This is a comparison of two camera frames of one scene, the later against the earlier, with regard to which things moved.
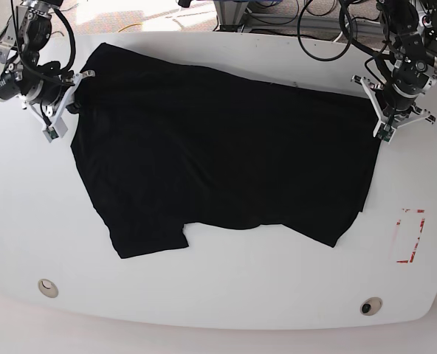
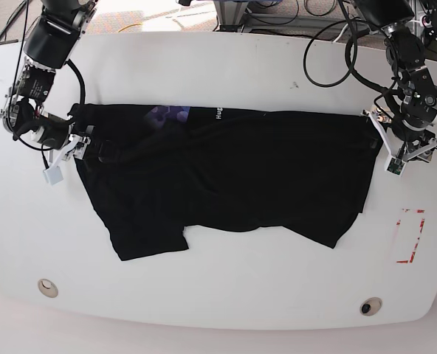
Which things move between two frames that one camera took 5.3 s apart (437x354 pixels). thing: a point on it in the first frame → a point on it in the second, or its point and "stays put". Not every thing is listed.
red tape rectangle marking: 421,226 stays put
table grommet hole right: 370,305 stays put
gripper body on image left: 48,90 → 54,133
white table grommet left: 48,287 stays put
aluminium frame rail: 233,12 stays put
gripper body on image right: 393,107 → 403,141
